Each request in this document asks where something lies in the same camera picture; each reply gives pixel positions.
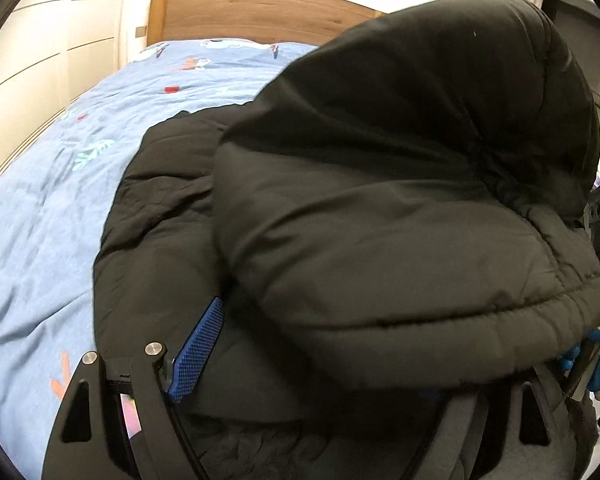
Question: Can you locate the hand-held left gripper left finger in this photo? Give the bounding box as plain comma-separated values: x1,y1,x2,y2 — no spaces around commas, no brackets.
42,297,226,480

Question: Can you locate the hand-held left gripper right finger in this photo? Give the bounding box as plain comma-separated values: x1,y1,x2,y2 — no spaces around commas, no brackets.
460,367,583,480

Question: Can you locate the black puffer jacket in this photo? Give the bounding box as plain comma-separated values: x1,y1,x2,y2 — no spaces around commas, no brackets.
92,0,600,480

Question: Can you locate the blue printed pillow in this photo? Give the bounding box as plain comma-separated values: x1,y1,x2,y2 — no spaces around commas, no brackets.
130,40,321,68

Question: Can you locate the white wardrobe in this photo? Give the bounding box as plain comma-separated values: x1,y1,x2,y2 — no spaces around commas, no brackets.
0,0,131,191

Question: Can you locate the wooden headboard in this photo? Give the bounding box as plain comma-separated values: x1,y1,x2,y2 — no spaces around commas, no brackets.
147,0,387,47

